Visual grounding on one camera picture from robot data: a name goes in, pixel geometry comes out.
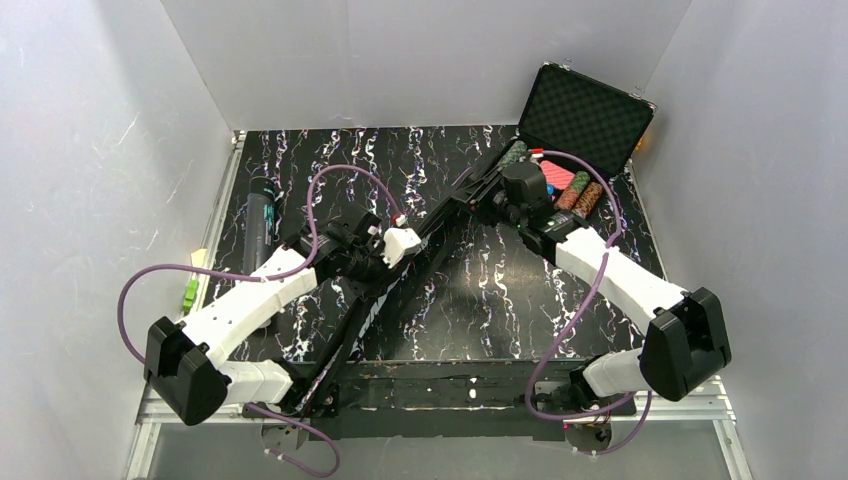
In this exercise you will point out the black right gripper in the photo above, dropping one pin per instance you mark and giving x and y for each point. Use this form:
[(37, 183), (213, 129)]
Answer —
[(494, 201)]

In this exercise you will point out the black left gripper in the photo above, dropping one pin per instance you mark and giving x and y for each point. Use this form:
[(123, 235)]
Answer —
[(370, 266)]

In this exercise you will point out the clear shuttlecock tube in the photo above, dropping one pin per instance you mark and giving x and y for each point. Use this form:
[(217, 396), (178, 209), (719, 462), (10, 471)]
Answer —
[(259, 224)]

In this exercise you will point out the black racket cover bag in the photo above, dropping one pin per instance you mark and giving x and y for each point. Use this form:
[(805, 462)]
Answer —
[(309, 391)]

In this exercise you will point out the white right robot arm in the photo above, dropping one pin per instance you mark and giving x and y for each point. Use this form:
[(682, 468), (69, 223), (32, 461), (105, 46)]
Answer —
[(685, 336)]

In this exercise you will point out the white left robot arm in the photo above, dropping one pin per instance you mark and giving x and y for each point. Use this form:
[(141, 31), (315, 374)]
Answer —
[(188, 363)]

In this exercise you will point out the pink card deck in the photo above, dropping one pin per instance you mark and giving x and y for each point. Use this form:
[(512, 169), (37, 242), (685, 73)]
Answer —
[(557, 178)]

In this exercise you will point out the poker chip row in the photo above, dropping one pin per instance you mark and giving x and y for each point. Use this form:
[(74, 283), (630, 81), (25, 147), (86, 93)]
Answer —
[(588, 199), (570, 195), (515, 153)]

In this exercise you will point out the black poker chip case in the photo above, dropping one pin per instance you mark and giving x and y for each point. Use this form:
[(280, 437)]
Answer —
[(573, 113)]

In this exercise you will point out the green clip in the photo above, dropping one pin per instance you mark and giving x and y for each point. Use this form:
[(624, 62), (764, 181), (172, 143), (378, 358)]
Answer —
[(190, 295)]

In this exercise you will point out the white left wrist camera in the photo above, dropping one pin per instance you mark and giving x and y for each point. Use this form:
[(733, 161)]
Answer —
[(399, 242)]

